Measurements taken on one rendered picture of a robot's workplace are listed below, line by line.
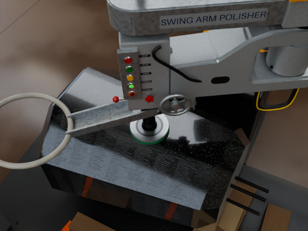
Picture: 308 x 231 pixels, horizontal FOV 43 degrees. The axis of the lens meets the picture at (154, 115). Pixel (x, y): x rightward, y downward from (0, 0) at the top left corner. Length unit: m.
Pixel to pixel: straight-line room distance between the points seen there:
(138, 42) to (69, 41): 2.55
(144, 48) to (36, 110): 2.08
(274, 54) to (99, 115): 0.93
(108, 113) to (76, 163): 0.40
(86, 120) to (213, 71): 0.76
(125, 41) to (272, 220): 1.71
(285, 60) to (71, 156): 1.28
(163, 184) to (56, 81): 1.88
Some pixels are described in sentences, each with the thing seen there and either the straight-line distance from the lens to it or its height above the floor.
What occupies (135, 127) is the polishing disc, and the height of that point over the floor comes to 0.89.
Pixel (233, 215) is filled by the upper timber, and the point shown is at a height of 0.23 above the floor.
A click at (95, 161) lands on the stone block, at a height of 0.71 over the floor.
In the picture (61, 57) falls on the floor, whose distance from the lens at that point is 3.89.
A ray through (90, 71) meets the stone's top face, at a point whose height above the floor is 0.87.
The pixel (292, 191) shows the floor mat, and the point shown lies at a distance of 3.04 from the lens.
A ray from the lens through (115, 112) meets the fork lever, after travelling 2.05.
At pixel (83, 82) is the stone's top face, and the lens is 2.41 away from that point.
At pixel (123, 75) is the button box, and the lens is 1.63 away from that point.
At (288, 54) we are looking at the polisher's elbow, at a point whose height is 1.43.
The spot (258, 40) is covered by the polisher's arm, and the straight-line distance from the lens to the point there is 1.64.
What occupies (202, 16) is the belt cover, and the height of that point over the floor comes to 1.69.
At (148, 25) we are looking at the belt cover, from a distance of 1.48.
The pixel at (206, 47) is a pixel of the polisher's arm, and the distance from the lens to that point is 1.73.
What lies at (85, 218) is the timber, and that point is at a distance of 2.73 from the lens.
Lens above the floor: 2.61
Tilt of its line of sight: 52 degrees down
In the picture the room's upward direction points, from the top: 3 degrees counter-clockwise
